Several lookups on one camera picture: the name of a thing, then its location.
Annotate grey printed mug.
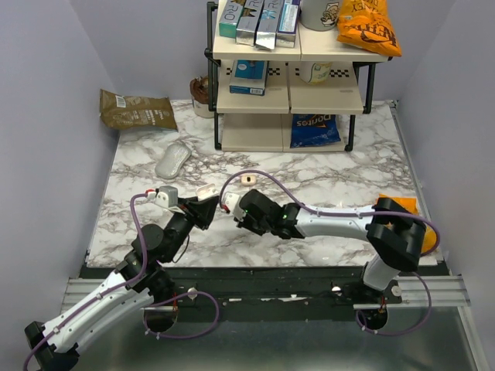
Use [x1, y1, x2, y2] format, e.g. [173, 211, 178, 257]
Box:
[300, 0, 342, 32]

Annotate silver toothpaste box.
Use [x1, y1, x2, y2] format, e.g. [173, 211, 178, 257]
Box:
[235, 0, 265, 46]
[255, 0, 284, 50]

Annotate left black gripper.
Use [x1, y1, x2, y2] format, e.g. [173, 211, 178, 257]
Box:
[162, 193, 220, 264]

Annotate orange snack bag on table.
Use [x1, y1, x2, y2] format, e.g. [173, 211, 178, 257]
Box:
[379, 193, 437, 256]

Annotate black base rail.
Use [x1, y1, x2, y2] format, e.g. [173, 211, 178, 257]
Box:
[79, 264, 403, 322]

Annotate orange chips bag on shelf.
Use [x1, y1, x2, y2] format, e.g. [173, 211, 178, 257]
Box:
[337, 0, 402, 57]

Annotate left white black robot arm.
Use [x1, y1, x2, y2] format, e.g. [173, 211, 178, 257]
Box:
[25, 196, 219, 370]

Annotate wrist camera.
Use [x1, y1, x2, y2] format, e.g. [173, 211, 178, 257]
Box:
[145, 185, 179, 210]
[221, 192, 241, 214]

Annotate beige black shelf rack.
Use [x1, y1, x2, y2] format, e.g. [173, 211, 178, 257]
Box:
[204, 1, 387, 152]

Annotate blue Doritos bag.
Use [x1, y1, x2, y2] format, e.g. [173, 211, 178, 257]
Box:
[290, 114, 341, 148]

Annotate blue box middle shelf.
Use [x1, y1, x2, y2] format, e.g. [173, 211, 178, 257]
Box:
[229, 60, 268, 96]

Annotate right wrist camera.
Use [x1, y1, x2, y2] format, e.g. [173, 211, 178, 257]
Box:
[221, 192, 241, 214]

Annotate beige earbud charging case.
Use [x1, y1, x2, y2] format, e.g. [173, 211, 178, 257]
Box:
[241, 174, 257, 186]

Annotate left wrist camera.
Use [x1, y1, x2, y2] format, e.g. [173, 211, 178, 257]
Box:
[145, 185, 179, 210]

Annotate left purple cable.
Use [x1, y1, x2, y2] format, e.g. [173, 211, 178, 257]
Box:
[22, 189, 220, 371]

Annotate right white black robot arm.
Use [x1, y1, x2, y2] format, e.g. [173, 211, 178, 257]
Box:
[222, 189, 426, 303]

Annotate brown snack bag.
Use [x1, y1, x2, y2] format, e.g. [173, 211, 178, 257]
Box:
[99, 89, 177, 131]

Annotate silver toothpaste box left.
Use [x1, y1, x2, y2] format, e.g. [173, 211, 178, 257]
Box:
[235, 0, 265, 46]

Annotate silver toothpaste box middle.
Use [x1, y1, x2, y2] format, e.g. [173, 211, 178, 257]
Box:
[255, 0, 284, 50]

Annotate chocolate cupcake in wrapper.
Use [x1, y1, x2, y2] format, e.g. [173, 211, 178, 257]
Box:
[189, 76, 214, 118]

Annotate blue white toothpaste box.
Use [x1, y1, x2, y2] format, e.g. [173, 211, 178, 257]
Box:
[275, 0, 300, 48]

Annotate teal toothpaste box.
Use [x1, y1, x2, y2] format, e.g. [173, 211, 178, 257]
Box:
[219, 0, 245, 39]

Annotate white yellow mug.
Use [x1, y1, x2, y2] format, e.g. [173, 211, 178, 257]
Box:
[299, 61, 332, 84]

